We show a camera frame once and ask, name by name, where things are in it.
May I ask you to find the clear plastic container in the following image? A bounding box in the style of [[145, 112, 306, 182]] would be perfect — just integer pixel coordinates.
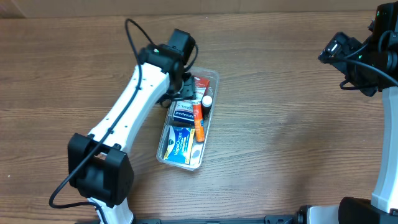
[[157, 67, 219, 171]]

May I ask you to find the dark bottle white cap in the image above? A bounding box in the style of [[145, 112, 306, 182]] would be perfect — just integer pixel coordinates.
[[201, 95, 213, 118]]

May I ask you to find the red white medicine box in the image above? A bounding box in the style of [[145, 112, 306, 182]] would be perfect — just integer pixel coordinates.
[[194, 76, 210, 100]]

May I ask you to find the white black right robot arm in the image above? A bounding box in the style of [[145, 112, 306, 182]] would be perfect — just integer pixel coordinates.
[[294, 2, 397, 224]]

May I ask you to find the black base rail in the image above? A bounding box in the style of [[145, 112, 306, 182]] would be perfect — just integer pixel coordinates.
[[133, 215, 296, 224]]

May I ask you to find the orange tube white cap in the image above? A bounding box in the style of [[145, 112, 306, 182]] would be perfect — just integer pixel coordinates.
[[192, 100, 205, 142]]

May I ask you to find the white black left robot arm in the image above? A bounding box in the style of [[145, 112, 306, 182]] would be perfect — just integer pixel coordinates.
[[64, 43, 198, 223]]

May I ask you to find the blue yellow VapoDrops packet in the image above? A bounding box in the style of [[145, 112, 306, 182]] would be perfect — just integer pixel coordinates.
[[164, 126, 195, 164]]

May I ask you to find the white blue Hansaplast box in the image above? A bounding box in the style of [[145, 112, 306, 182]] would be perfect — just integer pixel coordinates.
[[172, 100, 194, 125]]

